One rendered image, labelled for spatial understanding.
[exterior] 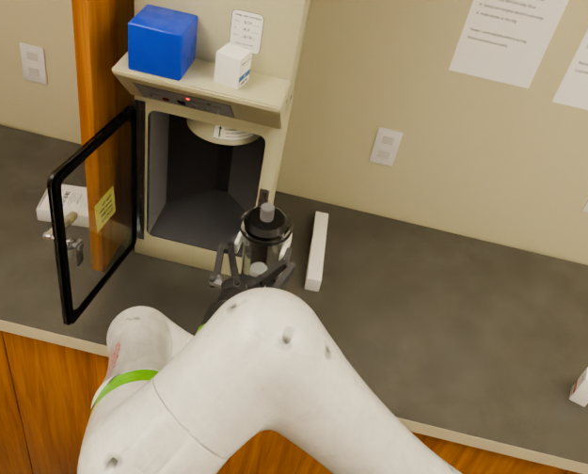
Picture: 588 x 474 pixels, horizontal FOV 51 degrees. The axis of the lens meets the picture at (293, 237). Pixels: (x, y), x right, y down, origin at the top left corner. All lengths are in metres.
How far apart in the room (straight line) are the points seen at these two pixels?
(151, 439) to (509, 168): 1.44
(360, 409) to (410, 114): 1.19
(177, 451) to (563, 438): 1.11
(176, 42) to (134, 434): 0.74
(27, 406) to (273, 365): 1.32
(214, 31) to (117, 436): 0.84
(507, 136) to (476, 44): 0.28
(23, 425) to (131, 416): 1.33
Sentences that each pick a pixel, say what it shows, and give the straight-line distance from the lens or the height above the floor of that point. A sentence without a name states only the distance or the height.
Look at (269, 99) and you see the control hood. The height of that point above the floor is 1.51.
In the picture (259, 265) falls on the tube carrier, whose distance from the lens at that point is 1.29.
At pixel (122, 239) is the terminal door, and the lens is 1.51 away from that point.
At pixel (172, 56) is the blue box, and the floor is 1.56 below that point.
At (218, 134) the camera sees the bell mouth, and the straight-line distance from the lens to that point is 1.37.
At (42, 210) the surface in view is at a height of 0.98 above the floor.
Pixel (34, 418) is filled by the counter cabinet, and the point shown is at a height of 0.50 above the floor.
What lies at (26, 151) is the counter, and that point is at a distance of 2.01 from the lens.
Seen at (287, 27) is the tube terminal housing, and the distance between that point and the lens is 1.21.
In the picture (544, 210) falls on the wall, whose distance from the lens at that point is 1.95.
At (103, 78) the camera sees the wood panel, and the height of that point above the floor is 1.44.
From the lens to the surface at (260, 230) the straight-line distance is 1.24.
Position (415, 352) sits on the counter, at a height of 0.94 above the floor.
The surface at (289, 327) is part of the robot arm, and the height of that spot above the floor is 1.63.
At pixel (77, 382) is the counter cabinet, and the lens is 1.66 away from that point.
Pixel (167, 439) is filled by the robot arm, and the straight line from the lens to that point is 0.60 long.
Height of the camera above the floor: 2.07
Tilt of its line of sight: 41 degrees down
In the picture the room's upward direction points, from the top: 12 degrees clockwise
